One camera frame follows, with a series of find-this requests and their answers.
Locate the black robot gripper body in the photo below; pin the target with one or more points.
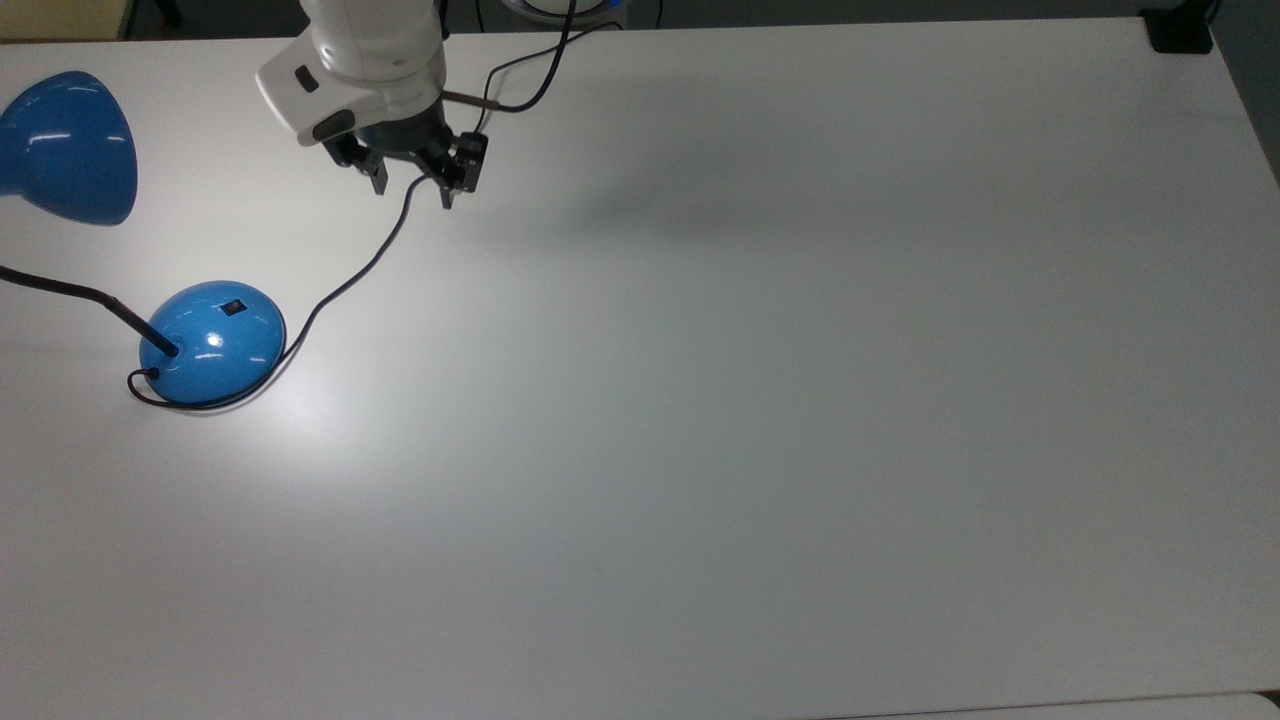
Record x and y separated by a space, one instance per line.
415 140

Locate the blue desk lamp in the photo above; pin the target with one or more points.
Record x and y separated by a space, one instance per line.
215 345

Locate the black lamp rocker switch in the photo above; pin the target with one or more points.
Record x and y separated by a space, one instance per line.
233 308

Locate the black table clamp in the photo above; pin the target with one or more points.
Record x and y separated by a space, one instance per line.
1178 32

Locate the light wooden furniture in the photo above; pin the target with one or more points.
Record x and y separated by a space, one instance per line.
60 18

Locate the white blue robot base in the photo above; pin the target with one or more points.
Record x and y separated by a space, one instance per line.
590 8

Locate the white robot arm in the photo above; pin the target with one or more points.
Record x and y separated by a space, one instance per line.
370 60

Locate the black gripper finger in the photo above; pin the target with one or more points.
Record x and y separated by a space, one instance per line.
379 178
447 192

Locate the black chair leg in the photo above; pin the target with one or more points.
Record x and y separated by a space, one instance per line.
170 10

